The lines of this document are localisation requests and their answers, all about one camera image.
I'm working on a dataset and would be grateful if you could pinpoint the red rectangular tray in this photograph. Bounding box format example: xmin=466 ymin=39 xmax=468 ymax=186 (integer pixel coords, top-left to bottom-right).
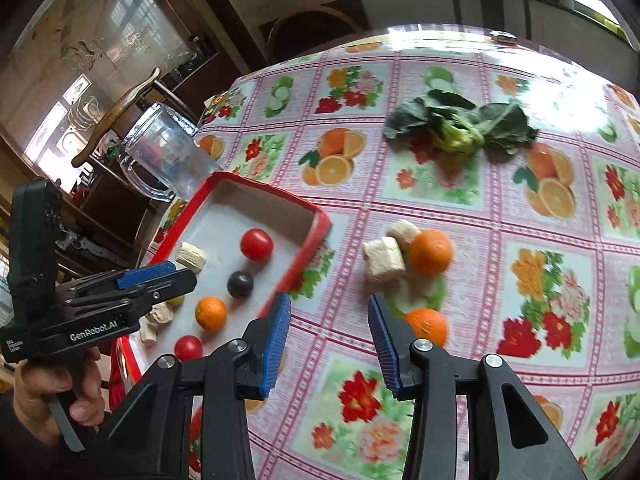
xmin=107 ymin=171 xmax=332 ymax=408

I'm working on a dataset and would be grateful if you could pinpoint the dark sideboard counter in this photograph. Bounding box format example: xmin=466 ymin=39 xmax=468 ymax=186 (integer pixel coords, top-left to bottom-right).
xmin=332 ymin=0 xmax=626 ymax=43

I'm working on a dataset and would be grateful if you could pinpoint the dark purple passion fruit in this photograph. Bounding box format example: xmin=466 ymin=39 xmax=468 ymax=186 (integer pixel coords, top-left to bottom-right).
xmin=227 ymin=270 xmax=254 ymax=298

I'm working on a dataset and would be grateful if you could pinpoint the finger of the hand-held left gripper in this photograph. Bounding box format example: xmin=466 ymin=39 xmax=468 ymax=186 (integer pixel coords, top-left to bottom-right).
xmin=65 ymin=269 xmax=197 ymax=321
xmin=75 ymin=261 xmax=177 ymax=297

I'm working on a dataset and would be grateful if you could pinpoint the orange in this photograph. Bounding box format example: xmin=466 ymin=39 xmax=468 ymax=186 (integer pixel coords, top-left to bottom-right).
xmin=195 ymin=296 xmax=228 ymax=332
xmin=404 ymin=308 xmax=449 ymax=347
xmin=409 ymin=229 xmax=454 ymax=277

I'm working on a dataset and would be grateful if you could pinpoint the glass door cabinet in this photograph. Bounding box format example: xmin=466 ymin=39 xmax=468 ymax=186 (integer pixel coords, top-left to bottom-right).
xmin=0 ymin=0 xmax=251 ymax=281

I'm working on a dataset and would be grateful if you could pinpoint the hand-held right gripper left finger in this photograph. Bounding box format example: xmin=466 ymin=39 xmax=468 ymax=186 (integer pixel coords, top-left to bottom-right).
xmin=97 ymin=291 xmax=292 ymax=480

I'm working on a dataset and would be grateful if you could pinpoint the clear plastic pitcher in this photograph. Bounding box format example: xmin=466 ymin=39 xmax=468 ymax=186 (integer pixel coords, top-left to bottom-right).
xmin=119 ymin=102 xmax=223 ymax=203

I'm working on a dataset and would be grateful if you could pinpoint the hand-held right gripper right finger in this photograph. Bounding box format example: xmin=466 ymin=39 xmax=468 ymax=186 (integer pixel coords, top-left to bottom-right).
xmin=367 ymin=292 xmax=588 ymax=480

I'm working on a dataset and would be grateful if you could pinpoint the leafy green vegetable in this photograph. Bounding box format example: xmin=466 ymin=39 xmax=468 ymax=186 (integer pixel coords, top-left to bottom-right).
xmin=382 ymin=89 xmax=540 ymax=157

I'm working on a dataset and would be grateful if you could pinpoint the light wooden chair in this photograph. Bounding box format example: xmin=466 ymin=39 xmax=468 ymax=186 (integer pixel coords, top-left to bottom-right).
xmin=71 ymin=66 xmax=201 ymax=168

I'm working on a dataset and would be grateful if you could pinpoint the round-back brown chair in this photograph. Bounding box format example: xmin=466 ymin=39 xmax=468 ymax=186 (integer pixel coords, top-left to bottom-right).
xmin=267 ymin=2 xmax=361 ymax=63

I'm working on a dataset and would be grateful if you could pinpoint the red tomato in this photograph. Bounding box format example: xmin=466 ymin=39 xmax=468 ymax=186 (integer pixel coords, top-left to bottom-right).
xmin=174 ymin=335 xmax=204 ymax=362
xmin=240 ymin=228 xmax=274 ymax=262

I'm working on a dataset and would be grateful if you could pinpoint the person's left hand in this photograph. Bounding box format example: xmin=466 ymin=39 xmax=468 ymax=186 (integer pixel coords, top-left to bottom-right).
xmin=12 ymin=347 xmax=106 ymax=446

